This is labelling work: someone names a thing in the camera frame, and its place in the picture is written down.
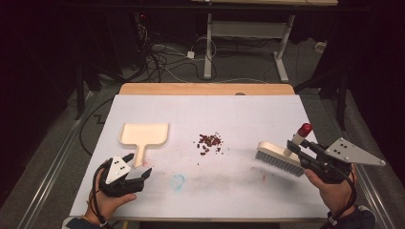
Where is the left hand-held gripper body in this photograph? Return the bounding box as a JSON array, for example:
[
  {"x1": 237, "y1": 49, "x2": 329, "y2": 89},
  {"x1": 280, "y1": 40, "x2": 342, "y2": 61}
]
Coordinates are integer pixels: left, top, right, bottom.
[{"x1": 98, "y1": 156, "x2": 145, "y2": 198}]

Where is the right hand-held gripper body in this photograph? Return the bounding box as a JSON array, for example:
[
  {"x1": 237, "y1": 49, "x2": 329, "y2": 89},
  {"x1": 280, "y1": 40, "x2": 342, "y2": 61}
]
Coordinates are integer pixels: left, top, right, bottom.
[{"x1": 306, "y1": 136, "x2": 387, "y2": 185}]

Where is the cream brush with red-tipped handle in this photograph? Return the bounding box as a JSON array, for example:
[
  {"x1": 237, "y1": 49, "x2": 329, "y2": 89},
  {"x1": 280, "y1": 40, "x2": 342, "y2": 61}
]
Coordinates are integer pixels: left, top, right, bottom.
[{"x1": 254, "y1": 122, "x2": 314, "y2": 178}]

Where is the cream plastic dustpan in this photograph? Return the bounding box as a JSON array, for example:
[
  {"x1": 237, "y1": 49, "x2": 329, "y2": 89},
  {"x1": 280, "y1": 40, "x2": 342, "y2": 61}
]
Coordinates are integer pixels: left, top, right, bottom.
[{"x1": 118, "y1": 122, "x2": 170, "y2": 169}]

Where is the pile of red beans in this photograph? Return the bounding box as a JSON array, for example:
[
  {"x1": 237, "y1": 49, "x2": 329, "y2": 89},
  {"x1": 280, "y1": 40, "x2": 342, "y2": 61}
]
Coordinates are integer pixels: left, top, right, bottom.
[{"x1": 195, "y1": 132, "x2": 225, "y2": 157}]

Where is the person's left hand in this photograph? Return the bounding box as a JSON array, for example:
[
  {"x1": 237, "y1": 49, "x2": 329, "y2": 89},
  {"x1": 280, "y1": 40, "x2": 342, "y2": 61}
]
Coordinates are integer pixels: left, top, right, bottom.
[{"x1": 85, "y1": 167, "x2": 139, "y2": 222}]

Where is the person's right hand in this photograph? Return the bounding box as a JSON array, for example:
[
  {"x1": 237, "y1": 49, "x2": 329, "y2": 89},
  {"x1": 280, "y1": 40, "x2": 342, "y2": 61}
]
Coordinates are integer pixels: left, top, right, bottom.
[{"x1": 303, "y1": 163, "x2": 359, "y2": 218}]

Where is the black stand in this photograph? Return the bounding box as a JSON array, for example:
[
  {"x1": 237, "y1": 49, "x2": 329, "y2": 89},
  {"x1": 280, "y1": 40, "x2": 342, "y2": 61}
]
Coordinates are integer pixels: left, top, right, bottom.
[
  {"x1": 294, "y1": 61, "x2": 352, "y2": 132},
  {"x1": 74, "y1": 61, "x2": 104, "y2": 121}
]

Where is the white sheet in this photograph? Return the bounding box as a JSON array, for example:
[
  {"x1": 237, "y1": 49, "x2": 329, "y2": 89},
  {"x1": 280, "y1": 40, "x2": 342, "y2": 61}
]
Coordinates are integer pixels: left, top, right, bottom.
[{"x1": 69, "y1": 94, "x2": 330, "y2": 221}]

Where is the wooden table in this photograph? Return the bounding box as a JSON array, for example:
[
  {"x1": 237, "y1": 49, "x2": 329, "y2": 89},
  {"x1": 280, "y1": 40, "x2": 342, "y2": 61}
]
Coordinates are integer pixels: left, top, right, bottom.
[{"x1": 69, "y1": 82, "x2": 330, "y2": 223}]

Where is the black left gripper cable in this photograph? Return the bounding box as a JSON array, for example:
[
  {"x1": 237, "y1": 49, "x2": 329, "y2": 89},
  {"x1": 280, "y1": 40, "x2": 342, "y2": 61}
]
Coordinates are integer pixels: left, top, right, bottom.
[{"x1": 90, "y1": 165, "x2": 109, "y2": 228}]

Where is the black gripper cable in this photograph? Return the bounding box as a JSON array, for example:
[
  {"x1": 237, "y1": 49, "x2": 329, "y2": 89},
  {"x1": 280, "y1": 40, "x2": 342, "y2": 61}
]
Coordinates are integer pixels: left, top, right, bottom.
[
  {"x1": 90, "y1": 165, "x2": 109, "y2": 228},
  {"x1": 329, "y1": 163, "x2": 358, "y2": 225}
]

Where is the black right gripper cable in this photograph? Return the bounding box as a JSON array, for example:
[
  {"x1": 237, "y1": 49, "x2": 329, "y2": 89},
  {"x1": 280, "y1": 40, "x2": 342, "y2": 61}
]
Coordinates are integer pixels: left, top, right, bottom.
[{"x1": 329, "y1": 163, "x2": 358, "y2": 225}]

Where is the metal floor rail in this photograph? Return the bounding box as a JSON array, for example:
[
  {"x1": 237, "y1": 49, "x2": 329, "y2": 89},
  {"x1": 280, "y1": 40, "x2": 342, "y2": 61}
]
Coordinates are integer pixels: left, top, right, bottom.
[
  {"x1": 15, "y1": 92, "x2": 100, "y2": 229},
  {"x1": 318, "y1": 94, "x2": 397, "y2": 229}
]

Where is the black floor cable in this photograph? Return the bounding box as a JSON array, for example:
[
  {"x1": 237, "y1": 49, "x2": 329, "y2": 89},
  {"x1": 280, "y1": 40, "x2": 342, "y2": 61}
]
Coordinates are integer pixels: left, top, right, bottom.
[{"x1": 78, "y1": 96, "x2": 115, "y2": 157}]

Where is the tangle of floor cables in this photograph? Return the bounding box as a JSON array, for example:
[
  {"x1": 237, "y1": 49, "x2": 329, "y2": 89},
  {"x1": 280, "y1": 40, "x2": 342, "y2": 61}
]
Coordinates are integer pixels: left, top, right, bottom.
[{"x1": 135, "y1": 22, "x2": 271, "y2": 84}]

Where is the white desk frame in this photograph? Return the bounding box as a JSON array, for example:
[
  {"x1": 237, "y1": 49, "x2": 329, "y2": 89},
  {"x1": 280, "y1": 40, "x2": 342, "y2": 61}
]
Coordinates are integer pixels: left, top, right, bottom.
[{"x1": 190, "y1": 0, "x2": 339, "y2": 84}]

